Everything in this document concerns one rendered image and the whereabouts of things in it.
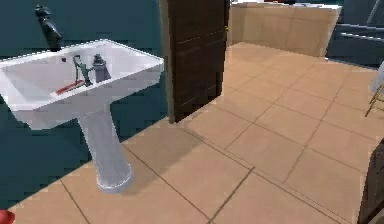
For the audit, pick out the dark brown room door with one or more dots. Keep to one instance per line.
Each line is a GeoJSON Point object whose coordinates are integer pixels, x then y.
{"type": "Point", "coordinates": [196, 56]}

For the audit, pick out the green pump dispenser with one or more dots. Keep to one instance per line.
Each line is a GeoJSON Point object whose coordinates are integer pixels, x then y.
{"type": "Point", "coordinates": [83, 70]}

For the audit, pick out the red toothbrush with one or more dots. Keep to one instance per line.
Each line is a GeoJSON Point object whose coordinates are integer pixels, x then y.
{"type": "Point", "coordinates": [69, 87]}

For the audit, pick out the dark blue cabinet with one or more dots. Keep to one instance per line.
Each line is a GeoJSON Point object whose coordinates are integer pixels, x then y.
{"type": "Point", "coordinates": [358, 40]}

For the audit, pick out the gold legged chair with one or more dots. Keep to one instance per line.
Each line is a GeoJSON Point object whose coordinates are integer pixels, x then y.
{"type": "Point", "coordinates": [376, 90]}

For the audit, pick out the dark brown wooden furniture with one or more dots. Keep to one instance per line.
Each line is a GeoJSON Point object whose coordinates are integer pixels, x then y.
{"type": "Point", "coordinates": [373, 186]}

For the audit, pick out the red round object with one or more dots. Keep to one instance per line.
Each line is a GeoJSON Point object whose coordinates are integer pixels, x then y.
{"type": "Point", "coordinates": [6, 217]}

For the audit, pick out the white pedestal sink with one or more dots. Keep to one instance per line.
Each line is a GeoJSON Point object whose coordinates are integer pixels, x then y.
{"type": "Point", "coordinates": [100, 143]}

